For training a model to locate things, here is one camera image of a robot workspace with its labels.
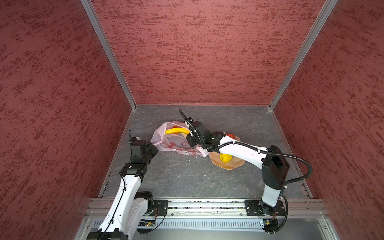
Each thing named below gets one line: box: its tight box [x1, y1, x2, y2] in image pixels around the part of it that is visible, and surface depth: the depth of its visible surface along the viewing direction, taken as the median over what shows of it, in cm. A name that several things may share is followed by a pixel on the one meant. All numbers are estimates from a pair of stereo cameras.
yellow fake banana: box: [165, 127, 190, 135], surface depth 84 cm
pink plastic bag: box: [150, 121, 210, 158], surface depth 83 cm
